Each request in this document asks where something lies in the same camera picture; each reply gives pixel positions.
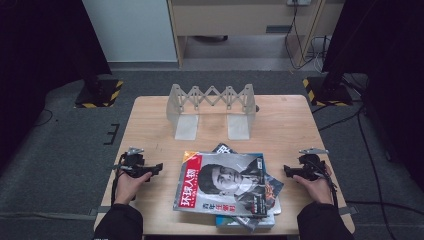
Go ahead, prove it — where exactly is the grey metal expandable book rack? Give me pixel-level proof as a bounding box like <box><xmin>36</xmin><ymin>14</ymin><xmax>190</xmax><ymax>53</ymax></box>
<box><xmin>165</xmin><ymin>83</ymin><xmax>258</xmax><ymax>141</ymax></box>

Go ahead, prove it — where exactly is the person's right hand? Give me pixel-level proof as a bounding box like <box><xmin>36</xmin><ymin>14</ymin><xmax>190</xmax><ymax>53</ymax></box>
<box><xmin>292</xmin><ymin>165</ymin><xmax>335</xmax><ymax>205</ymax></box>

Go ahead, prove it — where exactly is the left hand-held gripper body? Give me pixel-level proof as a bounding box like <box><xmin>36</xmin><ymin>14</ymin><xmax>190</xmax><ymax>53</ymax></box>
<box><xmin>112</xmin><ymin>146</ymin><xmax>149</xmax><ymax>180</ymax></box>

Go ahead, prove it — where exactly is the left hand-held gripper black cable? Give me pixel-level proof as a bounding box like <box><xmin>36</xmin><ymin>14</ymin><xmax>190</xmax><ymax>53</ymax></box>
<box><xmin>110</xmin><ymin>163</ymin><xmax>122</xmax><ymax>205</ymax></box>

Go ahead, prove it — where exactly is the light wooden cabinet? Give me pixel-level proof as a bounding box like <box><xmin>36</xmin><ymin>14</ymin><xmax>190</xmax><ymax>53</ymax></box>
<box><xmin>166</xmin><ymin>0</ymin><xmax>346</xmax><ymax>68</ymax></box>

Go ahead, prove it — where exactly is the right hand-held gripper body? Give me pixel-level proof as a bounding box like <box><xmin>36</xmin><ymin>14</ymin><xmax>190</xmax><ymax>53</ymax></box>
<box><xmin>297</xmin><ymin>147</ymin><xmax>330</xmax><ymax>183</ymax></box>

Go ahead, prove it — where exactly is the black stand with striped base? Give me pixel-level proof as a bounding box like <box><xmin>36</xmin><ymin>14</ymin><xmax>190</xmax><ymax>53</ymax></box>
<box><xmin>73</xmin><ymin>59</ymin><xmax>125</xmax><ymax>110</ymax></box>
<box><xmin>302</xmin><ymin>59</ymin><xmax>354</xmax><ymax>108</ymax></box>

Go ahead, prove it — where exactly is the black power cable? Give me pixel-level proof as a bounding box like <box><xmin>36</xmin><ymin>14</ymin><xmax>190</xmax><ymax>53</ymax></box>
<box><xmin>284</xmin><ymin>3</ymin><xmax>323</xmax><ymax>71</ymax></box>

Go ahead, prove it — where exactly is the black floor cable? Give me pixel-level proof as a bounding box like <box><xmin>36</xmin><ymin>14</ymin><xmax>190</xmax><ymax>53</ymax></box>
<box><xmin>33</xmin><ymin>108</ymin><xmax>55</xmax><ymax>128</ymax></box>
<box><xmin>311</xmin><ymin>103</ymin><xmax>365</xmax><ymax>132</ymax></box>
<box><xmin>345</xmin><ymin>199</ymin><xmax>424</xmax><ymax>216</ymax></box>
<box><xmin>356</xmin><ymin>111</ymin><xmax>399</xmax><ymax>240</ymax></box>

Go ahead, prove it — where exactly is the magazine with portrait cover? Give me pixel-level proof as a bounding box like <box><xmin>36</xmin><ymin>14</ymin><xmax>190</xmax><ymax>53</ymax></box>
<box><xmin>172</xmin><ymin>150</ymin><xmax>269</xmax><ymax>218</ymax></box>

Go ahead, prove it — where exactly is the black curtain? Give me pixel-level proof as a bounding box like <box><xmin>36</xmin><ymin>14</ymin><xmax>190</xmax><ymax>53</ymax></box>
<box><xmin>320</xmin><ymin>0</ymin><xmax>424</xmax><ymax>183</ymax></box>
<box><xmin>0</xmin><ymin>0</ymin><xmax>113</xmax><ymax>171</ymax></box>

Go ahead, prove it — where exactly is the thick blue book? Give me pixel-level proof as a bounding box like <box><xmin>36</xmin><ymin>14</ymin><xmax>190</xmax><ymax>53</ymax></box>
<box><xmin>214</xmin><ymin>151</ymin><xmax>277</xmax><ymax>230</ymax></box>

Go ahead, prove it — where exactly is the dark cover magazine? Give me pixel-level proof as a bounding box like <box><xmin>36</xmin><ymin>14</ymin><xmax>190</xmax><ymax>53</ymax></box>
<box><xmin>211</xmin><ymin>142</ymin><xmax>285</xmax><ymax>233</ymax></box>

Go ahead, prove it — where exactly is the person's left hand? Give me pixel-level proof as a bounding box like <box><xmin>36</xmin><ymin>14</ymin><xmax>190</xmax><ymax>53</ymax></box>
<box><xmin>114</xmin><ymin>172</ymin><xmax>153</xmax><ymax>206</ymax></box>

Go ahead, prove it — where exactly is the white panel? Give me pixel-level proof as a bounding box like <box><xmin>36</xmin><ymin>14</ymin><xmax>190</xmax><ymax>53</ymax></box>
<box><xmin>81</xmin><ymin>0</ymin><xmax>179</xmax><ymax>64</ymax></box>

